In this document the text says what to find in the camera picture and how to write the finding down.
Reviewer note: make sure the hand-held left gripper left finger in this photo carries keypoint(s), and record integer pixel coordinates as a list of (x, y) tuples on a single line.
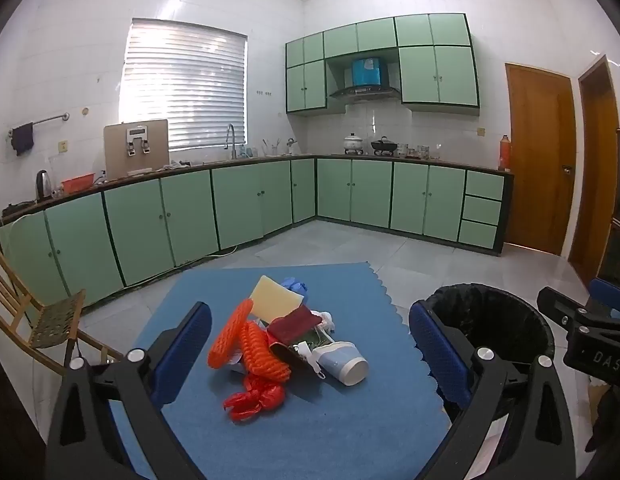
[(187, 350)]

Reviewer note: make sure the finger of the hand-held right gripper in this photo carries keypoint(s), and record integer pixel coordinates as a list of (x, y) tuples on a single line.
[(557, 302), (612, 297)]

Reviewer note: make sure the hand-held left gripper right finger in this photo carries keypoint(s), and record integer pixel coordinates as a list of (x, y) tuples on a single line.
[(435, 355)]

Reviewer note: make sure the orange foam fruit net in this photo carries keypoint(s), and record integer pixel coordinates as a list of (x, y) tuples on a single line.
[(227, 337), (260, 355)]

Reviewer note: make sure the black lined trash bin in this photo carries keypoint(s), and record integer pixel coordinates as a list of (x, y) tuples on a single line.
[(495, 320)]

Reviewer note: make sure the red plastic mesh bag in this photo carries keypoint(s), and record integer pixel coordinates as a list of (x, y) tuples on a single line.
[(255, 400)]

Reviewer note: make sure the blue and white paper cup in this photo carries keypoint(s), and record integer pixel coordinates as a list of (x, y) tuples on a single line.
[(342, 362)]

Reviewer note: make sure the yellow sponge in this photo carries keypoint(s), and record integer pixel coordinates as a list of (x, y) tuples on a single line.
[(272, 297)]

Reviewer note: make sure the black wrapper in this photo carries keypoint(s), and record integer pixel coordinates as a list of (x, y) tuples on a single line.
[(287, 355)]

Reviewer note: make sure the red paper envelope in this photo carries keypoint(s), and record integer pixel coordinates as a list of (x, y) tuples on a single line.
[(295, 325)]

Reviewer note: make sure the white tissue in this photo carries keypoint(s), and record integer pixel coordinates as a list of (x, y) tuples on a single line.
[(326, 321)]

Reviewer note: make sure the green and white packet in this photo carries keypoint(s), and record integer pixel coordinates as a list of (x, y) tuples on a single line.
[(321, 340)]

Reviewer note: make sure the white plastic scrap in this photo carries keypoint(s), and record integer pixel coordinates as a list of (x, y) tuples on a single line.
[(310, 357)]

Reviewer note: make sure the blue disposable glove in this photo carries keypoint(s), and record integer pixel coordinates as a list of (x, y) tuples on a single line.
[(295, 287)]

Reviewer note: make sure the person's right hand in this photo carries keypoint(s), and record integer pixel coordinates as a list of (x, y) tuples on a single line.
[(612, 420)]

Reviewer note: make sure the blue table mat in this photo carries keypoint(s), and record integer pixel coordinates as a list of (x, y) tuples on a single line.
[(340, 435)]

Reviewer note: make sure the green base cabinets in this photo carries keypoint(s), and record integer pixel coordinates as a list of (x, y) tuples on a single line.
[(190, 215)]

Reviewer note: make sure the wooden chair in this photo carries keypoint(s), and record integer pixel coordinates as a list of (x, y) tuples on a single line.
[(52, 320)]

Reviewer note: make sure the red thermos flask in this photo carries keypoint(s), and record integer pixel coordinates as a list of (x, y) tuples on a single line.
[(504, 155)]

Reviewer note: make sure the orange basin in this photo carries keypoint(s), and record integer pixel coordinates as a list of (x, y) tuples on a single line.
[(77, 183)]

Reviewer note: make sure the row of glass jars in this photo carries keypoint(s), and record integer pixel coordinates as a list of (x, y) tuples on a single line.
[(420, 151)]

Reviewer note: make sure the brown board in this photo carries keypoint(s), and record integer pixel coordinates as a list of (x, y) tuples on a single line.
[(115, 155)]

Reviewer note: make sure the chrome sink faucet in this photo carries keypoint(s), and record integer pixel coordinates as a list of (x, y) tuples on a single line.
[(231, 140)]

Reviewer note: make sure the black wok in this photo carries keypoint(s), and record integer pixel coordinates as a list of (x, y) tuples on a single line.
[(384, 146)]

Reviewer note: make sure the utensil holder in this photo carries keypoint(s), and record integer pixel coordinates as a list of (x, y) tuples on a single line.
[(272, 150)]

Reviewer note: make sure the electric kettle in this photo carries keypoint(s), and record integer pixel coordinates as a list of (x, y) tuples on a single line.
[(43, 186)]

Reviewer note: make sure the white device on board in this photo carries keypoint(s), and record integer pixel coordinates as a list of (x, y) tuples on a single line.
[(137, 135)]

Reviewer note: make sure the white cooking pot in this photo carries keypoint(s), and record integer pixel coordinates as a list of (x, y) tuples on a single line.
[(352, 143)]

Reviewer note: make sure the white window blind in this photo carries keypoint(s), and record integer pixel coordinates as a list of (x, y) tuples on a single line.
[(185, 85)]

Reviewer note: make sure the dark hanging towel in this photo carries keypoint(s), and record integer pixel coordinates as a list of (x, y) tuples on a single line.
[(22, 140)]

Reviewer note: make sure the metal towel bar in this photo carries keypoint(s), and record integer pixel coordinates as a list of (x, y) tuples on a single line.
[(45, 121)]

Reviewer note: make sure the range hood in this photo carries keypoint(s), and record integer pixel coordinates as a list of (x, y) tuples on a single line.
[(365, 93)]

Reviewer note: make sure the green wall cabinets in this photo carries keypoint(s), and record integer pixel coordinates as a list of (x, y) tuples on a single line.
[(455, 75)]

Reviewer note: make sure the blue hood duct cover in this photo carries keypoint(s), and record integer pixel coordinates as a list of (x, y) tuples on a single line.
[(366, 71)]

